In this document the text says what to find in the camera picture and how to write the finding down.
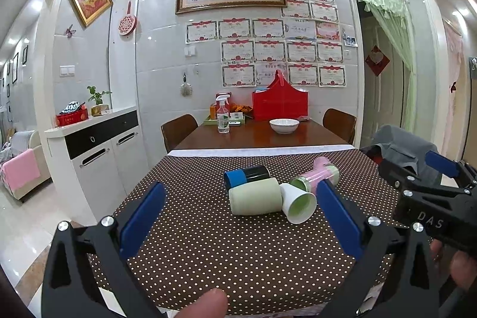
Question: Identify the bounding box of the white paper cup green inside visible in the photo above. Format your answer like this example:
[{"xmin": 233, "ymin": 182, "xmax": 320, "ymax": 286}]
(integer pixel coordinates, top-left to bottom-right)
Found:
[{"xmin": 280, "ymin": 183, "xmax": 317, "ymax": 224}]

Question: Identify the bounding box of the brown polka dot tablecloth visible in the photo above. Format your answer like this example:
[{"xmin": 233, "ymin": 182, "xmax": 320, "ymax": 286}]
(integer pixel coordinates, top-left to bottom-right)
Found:
[{"xmin": 128, "ymin": 148, "xmax": 354, "ymax": 316}]

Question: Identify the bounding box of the pink plastic cup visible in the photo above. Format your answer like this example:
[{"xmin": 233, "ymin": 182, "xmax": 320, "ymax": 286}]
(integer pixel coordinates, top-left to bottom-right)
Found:
[{"xmin": 313, "ymin": 156, "xmax": 331, "ymax": 176}]

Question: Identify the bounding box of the white ceramic bowl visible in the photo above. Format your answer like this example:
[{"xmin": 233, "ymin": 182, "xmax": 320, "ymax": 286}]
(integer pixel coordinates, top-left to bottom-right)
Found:
[{"xmin": 269, "ymin": 119, "xmax": 300, "ymax": 134}]

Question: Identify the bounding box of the grey jacket on chair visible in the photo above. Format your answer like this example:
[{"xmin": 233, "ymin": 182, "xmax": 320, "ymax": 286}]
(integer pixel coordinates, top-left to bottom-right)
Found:
[{"xmin": 366, "ymin": 124, "xmax": 442, "ymax": 185}]

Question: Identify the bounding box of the red diamond door decoration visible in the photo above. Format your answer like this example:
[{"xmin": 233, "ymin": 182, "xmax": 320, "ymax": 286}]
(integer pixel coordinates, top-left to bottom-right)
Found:
[{"xmin": 365, "ymin": 45, "xmax": 391, "ymax": 77}]

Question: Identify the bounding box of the hanging round brush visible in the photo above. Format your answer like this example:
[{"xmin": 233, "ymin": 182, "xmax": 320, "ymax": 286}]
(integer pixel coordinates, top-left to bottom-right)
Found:
[{"xmin": 180, "ymin": 73, "xmax": 193, "ymax": 97}]

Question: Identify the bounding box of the green door curtain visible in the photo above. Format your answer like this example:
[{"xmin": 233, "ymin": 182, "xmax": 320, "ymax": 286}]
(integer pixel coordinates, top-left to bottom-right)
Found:
[{"xmin": 358, "ymin": 0, "xmax": 417, "ymax": 132}]

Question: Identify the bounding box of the red round hanging ornament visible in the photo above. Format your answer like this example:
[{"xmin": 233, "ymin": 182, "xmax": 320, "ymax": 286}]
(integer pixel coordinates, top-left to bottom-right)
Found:
[{"xmin": 117, "ymin": 0, "xmax": 137, "ymax": 36}]

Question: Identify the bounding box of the pink towel on sofa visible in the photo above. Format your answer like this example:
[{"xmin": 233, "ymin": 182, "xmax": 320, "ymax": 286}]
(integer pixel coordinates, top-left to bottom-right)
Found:
[{"xmin": 1, "ymin": 148, "xmax": 41, "ymax": 191}]

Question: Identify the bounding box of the person's right hand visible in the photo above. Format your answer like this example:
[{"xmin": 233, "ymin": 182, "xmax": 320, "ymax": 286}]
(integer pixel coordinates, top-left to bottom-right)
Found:
[{"xmin": 430, "ymin": 240, "xmax": 476, "ymax": 291}]

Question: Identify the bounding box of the white black sideboard cabinet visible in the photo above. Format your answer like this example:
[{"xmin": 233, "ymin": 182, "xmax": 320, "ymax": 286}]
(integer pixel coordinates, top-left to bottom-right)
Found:
[{"xmin": 44, "ymin": 106, "xmax": 150, "ymax": 225}]

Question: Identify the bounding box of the black blue cup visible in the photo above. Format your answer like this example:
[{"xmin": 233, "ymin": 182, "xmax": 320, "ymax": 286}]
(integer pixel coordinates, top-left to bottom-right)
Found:
[{"xmin": 224, "ymin": 165, "xmax": 270, "ymax": 190}]

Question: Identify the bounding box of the spray bottle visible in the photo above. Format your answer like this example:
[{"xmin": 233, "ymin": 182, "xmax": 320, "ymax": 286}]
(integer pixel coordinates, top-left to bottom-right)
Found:
[{"xmin": 216, "ymin": 94, "xmax": 230, "ymax": 134}]

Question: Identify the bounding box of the wall light switch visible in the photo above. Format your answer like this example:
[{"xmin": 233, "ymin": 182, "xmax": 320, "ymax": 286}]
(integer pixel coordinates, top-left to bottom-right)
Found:
[{"xmin": 60, "ymin": 65, "xmax": 75, "ymax": 77}]

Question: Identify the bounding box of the pale green cup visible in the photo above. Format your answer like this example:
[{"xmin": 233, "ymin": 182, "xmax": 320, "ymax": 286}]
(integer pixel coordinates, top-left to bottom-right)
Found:
[{"xmin": 229, "ymin": 178, "xmax": 283, "ymax": 216}]

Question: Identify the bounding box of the left wooden chair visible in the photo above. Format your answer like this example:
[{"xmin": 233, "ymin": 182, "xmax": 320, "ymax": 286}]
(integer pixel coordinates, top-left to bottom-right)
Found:
[{"xmin": 161, "ymin": 114, "xmax": 198, "ymax": 153}]

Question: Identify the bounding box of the red basket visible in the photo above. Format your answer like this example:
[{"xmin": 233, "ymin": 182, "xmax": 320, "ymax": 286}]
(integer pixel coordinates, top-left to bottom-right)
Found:
[{"xmin": 252, "ymin": 70, "xmax": 309, "ymax": 121}]

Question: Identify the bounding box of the person's left hand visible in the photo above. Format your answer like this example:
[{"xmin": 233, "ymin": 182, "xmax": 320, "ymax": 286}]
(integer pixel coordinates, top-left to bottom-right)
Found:
[{"xmin": 175, "ymin": 288, "xmax": 228, "ymax": 318}]

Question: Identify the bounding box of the red tray on cabinet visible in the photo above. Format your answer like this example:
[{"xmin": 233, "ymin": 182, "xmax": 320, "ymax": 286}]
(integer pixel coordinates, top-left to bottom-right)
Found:
[{"xmin": 56, "ymin": 106, "xmax": 88, "ymax": 127}]

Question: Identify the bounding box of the small potted plant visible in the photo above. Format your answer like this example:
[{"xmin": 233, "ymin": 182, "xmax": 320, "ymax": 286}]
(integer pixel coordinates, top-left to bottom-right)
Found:
[{"xmin": 86, "ymin": 86, "xmax": 111, "ymax": 117}]

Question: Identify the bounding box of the wooden chair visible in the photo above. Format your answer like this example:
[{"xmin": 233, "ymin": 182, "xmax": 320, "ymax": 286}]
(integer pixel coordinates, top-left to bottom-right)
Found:
[
  {"xmin": 323, "ymin": 108, "xmax": 357, "ymax": 145},
  {"xmin": 161, "ymin": 114, "xmax": 198, "ymax": 153}
]

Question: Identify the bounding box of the green tray on table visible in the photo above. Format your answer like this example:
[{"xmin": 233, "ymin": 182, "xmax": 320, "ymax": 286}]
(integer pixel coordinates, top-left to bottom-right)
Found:
[{"xmin": 203, "ymin": 112, "xmax": 246, "ymax": 126}]

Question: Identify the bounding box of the right wooden chair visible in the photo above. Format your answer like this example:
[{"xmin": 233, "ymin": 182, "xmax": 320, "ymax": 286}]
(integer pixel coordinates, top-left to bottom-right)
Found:
[{"xmin": 323, "ymin": 108, "xmax": 357, "ymax": 145}]

